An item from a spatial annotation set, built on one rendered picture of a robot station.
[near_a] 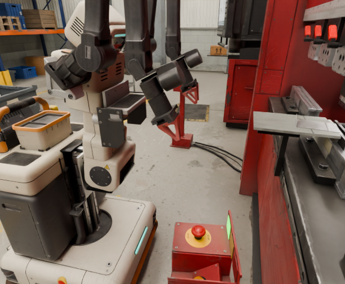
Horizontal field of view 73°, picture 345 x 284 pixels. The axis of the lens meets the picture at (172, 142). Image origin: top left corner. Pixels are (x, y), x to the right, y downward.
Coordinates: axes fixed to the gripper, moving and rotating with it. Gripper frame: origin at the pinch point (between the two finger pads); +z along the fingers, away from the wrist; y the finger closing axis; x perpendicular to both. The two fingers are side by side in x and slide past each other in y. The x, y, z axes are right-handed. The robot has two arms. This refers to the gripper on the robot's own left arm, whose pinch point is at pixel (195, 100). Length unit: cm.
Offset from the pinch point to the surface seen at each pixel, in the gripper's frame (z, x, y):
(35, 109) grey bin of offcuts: -42, 201, 108
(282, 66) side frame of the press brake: 14, -46, 64
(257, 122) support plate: 11.3, -23.1, -24.4
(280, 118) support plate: 15.3, -30.9, -17.6
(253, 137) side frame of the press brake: 56, -13, 64
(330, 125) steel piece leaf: 22, -45, -23
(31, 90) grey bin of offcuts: -61, 190, 108
